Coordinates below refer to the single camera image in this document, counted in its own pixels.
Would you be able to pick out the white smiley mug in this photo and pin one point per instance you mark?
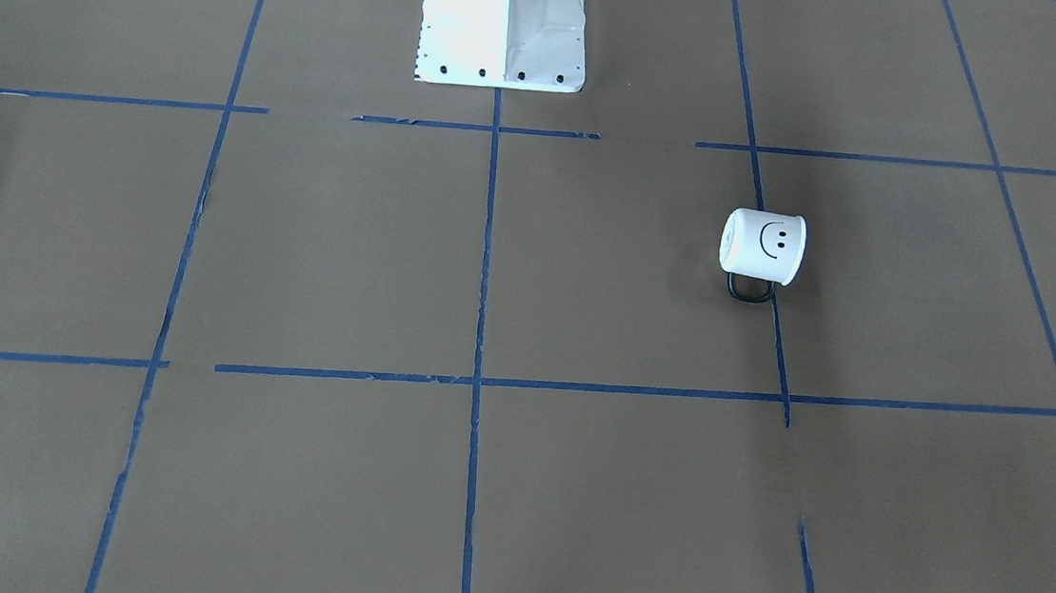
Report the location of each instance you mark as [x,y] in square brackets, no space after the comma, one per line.
[762,246]

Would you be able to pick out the white pedestal column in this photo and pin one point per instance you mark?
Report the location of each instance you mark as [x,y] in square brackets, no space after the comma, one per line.
[531,45]

